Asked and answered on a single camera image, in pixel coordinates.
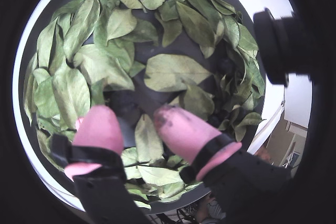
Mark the pink-tipped gripper finger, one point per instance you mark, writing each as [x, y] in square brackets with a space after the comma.
[186, 134]
[98, 129]

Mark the dark grey round bowl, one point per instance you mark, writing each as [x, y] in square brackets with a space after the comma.
[143, 53]

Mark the large dried green leaf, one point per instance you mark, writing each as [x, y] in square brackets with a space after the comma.
[173, 72]

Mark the brown cardboard box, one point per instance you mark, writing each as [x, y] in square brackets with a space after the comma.
[284, 140]

